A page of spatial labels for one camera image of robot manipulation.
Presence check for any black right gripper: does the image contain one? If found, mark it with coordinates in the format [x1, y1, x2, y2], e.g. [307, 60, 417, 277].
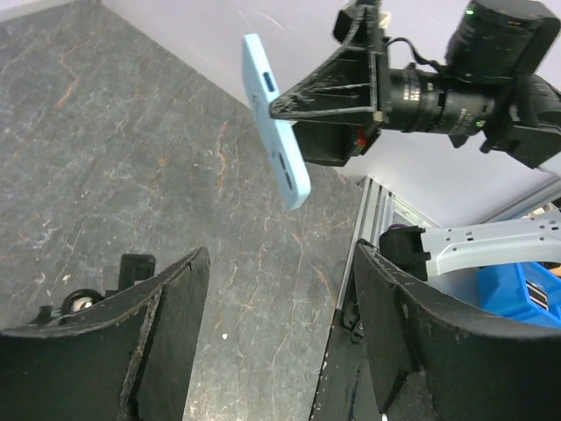
[270, 4, 498, 167]

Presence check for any phone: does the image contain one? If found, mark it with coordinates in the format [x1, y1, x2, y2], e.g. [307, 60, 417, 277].
[242, 33, 311, 210]

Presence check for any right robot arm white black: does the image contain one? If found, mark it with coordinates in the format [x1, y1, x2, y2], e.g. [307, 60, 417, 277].
[269, 1, 560, 168]

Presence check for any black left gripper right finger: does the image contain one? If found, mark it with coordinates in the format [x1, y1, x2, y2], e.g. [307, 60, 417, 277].
[353, 244, 560, 420]

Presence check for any blue plastic box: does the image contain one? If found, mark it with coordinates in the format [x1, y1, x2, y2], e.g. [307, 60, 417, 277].
[477, 262, 560, 329]

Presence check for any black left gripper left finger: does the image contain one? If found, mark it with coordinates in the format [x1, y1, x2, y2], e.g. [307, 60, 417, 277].
[1, 247, 210, 420]

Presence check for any black phone stand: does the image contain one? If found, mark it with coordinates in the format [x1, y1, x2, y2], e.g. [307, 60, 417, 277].
[28, 253, 157, 328]

